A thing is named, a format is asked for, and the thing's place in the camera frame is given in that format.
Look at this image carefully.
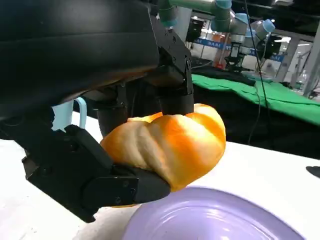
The orange white toy bread roll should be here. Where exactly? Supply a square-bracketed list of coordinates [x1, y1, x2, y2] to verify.
[99, 102, 227, 208]

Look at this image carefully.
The lilac plate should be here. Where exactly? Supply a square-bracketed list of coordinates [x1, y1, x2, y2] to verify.
[121, 186, 307, 240]

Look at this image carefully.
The black cloth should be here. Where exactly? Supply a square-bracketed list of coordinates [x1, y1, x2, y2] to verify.
[191, 66, 257, 87]

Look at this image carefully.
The black round table grommet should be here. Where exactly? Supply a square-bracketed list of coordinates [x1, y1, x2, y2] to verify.
[305, 165, 320, 180]

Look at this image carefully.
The black hanging cable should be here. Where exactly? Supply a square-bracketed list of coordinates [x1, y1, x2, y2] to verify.
[243, 0, 270, 146]

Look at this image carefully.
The green table cloth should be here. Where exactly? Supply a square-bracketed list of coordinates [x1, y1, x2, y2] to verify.
[191, 73, 320, 126]

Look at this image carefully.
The grey metal post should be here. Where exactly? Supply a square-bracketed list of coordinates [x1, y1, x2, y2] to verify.
[303, 24, 320, 99]

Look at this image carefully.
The pale green mug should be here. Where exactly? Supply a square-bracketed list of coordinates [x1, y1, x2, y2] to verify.
[51, 97, 88, 132]

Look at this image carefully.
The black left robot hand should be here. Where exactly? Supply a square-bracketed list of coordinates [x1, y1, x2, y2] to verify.
[0, 0, 195, 223]

